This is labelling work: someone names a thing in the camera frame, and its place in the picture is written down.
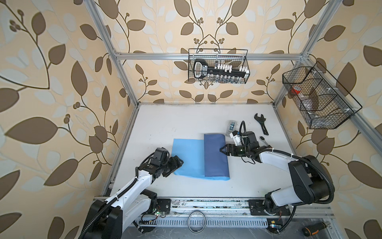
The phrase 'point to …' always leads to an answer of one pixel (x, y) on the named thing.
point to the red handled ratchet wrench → (262, 138)
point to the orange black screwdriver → (314, 228)
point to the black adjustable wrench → (261, 120)
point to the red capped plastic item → (295, 89)
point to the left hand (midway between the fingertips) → (181, 163)
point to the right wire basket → (323, 103)
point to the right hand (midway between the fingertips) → (225, 151)
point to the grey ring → (196, 221)
